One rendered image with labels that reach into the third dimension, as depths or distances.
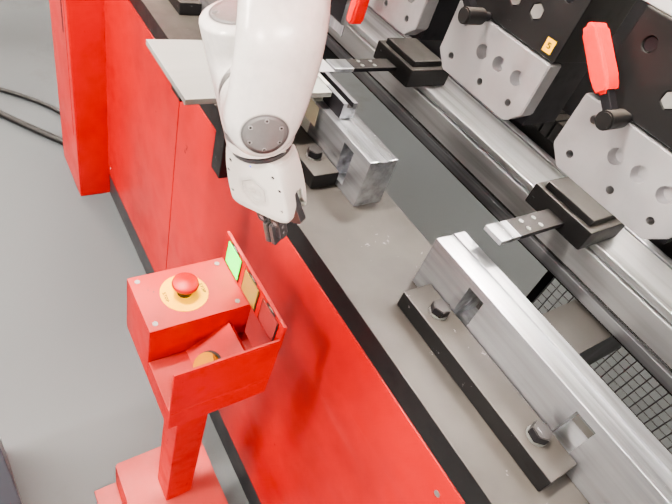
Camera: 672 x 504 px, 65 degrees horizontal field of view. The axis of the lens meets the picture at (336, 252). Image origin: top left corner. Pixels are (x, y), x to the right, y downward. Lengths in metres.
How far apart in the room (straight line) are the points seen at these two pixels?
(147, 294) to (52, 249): 1.17
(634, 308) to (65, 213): 1.78
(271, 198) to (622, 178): 0.39
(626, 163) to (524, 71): 0.15
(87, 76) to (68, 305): 0.71
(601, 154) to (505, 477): 0.39
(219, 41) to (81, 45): 1.30
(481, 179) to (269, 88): 0.62
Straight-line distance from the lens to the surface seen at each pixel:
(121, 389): 1.64
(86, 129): 1.99
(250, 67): 0.49
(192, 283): 0.81
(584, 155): 0.60
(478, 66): 0.67
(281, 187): 0.65
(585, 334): 0.94
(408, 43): 1.16
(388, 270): 0.82
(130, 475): 1.40
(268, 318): 0.77
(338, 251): 0.82
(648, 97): 0.57
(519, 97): 0.64
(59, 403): 1.64
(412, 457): 0.77
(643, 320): 0.93
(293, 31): 0.49
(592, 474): 0.74
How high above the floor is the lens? 1.43
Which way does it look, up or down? 43 degrees down
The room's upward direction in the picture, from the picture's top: 22 degrees clockwise
